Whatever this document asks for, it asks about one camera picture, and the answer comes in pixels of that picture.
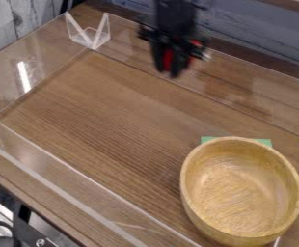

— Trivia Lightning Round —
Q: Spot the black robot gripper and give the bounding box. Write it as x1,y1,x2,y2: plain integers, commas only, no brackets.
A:
138,0,210,78

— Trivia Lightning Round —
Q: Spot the red plush strawberry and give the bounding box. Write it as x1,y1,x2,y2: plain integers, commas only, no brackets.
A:
163,40,202,71

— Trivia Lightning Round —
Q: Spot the green tape marker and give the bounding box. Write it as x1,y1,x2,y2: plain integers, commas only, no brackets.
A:
200,136,274,147

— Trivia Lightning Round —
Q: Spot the wooden bowl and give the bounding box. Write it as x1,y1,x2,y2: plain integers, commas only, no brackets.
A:
179,136,299,247

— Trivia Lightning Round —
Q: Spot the clear acrylic corner bracket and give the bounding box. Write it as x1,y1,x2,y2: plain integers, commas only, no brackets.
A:
64,13,111,50

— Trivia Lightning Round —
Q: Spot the clear acrylic table enclosure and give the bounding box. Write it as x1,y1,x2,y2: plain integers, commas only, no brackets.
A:
0,3,299,247

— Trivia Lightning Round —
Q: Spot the black table leg bracket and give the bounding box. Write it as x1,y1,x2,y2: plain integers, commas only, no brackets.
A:
14,204,58,247

